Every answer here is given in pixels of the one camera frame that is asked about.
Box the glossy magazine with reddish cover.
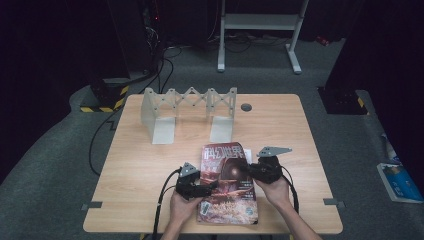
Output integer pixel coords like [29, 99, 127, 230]
[195, 142, 260, 226]

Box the white and blue packet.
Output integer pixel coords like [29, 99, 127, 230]
[380, 132, 406, 165]

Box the white metal stand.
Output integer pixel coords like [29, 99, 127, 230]
[216, 0, 310, 75]

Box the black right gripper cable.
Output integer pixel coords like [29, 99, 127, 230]
[280, 165, 300, 215]

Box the black floor cable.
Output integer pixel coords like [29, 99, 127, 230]
[88, 107, 122, 177]

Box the white expandable book rack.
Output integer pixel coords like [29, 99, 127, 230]
[140, 86, 239, 145]

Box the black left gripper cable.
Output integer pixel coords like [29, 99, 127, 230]
[151, 167, 183, 240]

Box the grey tape strip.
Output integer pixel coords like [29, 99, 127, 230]
[81, 201, 104, 211]
[322, 197, 346, 209]

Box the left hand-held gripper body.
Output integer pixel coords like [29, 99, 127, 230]
[175, 161, 202, 201]

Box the black stand base, yellow stripe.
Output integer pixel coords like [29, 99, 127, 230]
[317, 86, 370, 116]

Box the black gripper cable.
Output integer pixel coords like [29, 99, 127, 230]
[151, 167, 183, 240]
[280, 165, 300, 215]

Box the blue book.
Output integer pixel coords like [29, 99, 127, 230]
[376, 162, 424, 204]

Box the black equipment tower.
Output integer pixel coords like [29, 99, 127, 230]
[107, 0, 162, 78]

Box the person's right hand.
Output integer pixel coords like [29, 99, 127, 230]
[254, 175, 293, 210]

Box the person's left hand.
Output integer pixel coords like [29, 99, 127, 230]
[168, 190, 205, 228]

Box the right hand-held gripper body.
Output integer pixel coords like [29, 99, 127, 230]
[250, 146, 294, 185]

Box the bundle of black cables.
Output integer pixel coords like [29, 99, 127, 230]
[138, 44, 184, 95]

